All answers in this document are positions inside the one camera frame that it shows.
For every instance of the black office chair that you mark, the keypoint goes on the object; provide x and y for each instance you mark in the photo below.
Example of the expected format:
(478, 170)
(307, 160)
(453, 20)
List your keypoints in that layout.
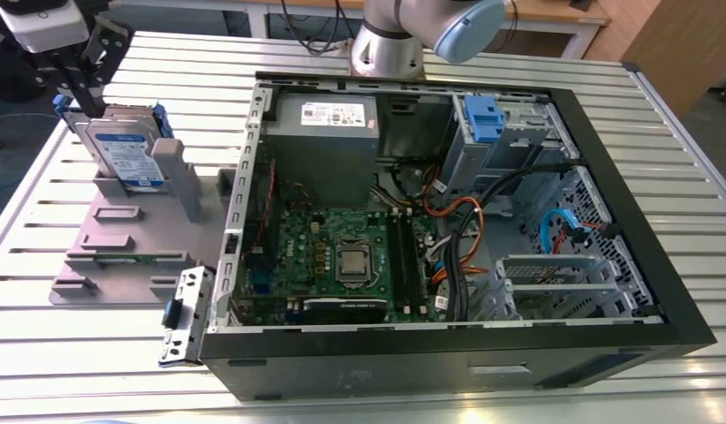
(10, 93)

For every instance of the CPU socket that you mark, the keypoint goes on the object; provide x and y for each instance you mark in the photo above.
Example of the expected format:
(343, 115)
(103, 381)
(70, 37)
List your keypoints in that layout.
(353, 242)

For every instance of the black graphics card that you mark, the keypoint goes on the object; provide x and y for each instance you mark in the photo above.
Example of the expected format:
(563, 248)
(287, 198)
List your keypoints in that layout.
(339, 309)

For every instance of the blue plastic drive latch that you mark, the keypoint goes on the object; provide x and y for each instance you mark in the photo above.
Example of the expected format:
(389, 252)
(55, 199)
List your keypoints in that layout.
(483, 119)

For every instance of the wooden cabinet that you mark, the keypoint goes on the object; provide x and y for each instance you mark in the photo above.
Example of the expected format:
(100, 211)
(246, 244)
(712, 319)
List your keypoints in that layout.
(676, 44)

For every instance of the grey plastic parts rack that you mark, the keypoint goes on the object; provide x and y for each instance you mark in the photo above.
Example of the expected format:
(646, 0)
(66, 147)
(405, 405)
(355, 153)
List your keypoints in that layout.
(151, 229)

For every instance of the grey power supply unit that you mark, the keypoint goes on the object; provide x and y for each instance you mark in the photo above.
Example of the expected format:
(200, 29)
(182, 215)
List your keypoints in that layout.
(322, 168)

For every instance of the hard disk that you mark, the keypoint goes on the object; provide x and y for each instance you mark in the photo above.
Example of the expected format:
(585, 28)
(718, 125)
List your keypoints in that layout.
(124, 150)

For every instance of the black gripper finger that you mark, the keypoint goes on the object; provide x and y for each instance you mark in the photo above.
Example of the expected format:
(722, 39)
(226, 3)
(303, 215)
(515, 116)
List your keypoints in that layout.
(54, 70)
(110, 44)

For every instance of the black RAM slot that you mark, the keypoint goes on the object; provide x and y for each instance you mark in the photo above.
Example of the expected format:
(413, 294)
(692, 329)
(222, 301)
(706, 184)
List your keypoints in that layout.
(415, 260)
(399, 260)

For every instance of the grey metal drive cage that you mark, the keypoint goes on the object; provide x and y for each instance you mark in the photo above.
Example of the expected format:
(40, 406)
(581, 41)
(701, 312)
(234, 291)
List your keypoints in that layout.
(505, 159)

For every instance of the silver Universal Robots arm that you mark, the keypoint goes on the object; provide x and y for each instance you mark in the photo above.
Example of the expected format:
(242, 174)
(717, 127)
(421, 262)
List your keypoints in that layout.
(393, 53)

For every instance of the wooden desk with white frame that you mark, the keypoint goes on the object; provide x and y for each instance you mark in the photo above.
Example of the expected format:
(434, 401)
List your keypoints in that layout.
(566, 20)

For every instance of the black open PC case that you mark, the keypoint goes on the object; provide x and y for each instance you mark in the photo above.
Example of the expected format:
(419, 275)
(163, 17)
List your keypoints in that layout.
(398, 366)

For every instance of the silver CPU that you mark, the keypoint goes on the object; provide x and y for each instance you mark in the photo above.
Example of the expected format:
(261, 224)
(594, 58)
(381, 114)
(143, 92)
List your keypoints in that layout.
(354, 264)

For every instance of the green motherboard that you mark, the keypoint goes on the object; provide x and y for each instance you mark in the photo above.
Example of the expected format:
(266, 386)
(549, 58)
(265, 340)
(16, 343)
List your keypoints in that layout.
(305, 229)

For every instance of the metal card retention bracket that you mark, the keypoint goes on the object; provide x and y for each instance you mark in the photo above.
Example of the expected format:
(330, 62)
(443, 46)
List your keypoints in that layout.
(192, 309)

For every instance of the blue expansion slot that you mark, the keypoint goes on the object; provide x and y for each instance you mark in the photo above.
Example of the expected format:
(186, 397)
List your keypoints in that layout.
(261, 280)

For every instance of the green RAM stick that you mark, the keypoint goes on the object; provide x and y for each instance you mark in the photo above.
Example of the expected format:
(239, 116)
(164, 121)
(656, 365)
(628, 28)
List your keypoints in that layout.
(127, 259)

